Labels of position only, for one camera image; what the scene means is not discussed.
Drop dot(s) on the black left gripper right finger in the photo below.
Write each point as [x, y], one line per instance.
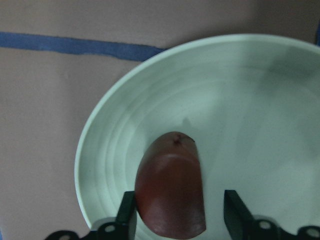
[237, 217]

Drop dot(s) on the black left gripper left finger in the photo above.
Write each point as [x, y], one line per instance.
[126, 219]

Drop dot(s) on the brown bun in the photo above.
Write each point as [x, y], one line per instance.
[169, 188]

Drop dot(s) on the mint green plate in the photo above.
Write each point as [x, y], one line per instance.
[250, 102]

